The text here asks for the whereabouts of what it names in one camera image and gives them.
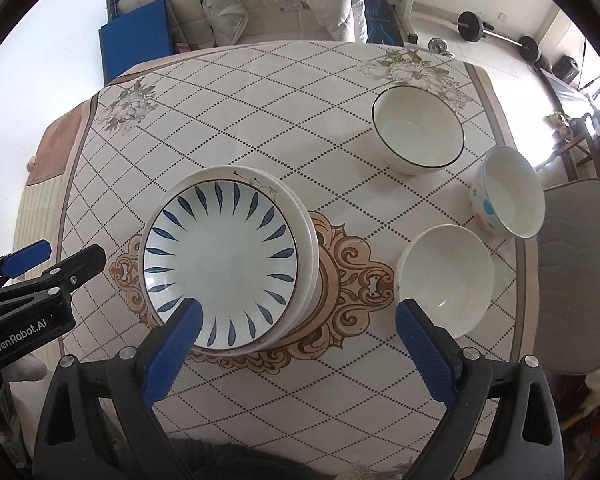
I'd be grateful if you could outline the white lower plate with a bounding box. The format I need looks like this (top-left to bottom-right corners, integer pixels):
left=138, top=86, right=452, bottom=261
left=229, top=164, right=323, bottom=356

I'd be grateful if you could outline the chrome dumbbell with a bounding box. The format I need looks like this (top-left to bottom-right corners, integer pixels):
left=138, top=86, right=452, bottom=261
left=427, top=37, right=455, bottom=60

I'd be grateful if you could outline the folded cream chair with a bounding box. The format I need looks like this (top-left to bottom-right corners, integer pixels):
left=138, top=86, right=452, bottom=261
left=104, top=0, right=217, bottom=53

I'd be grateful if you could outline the blue folded mat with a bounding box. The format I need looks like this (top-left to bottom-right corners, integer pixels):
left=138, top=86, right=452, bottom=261
left=98, top=0, right=175, bottom=84

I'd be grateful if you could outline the plain white small bowl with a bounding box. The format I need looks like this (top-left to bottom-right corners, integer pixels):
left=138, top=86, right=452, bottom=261
left=393, top=224, right=495, bottom=339

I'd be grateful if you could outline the black floor barbell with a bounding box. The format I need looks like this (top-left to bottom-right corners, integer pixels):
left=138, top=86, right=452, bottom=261
left=454, top=11, right=542, bottom=63

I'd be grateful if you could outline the grey cushioned chair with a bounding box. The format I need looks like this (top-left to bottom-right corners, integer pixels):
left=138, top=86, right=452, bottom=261
left=533, top=179, right=600, bottom=375

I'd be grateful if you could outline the blue patterned bench pad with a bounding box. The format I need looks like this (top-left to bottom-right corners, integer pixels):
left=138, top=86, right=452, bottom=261
left=364, top=0, right=404, bottom=47

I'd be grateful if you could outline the cream padded chair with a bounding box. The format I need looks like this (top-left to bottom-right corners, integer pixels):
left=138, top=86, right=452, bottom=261
left=232, top=0, right=332, bottom=47

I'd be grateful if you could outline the polka dot white bowl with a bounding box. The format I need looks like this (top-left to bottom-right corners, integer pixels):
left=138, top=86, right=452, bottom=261
left=469, top=145, right=545, bottom=240

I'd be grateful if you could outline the pink floral white plate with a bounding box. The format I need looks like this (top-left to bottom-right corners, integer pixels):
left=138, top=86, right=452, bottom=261
left=138, top=166, right=320, bottom=356

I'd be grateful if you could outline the blue leaf pattern plate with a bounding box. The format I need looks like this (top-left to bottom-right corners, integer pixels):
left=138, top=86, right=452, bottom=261
left=142, top=179, right=299, bottom=352

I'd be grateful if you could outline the black rimmed white bowl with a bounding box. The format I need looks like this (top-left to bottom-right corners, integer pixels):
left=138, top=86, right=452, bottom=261
left=370, top=84, right=466, bottom=176

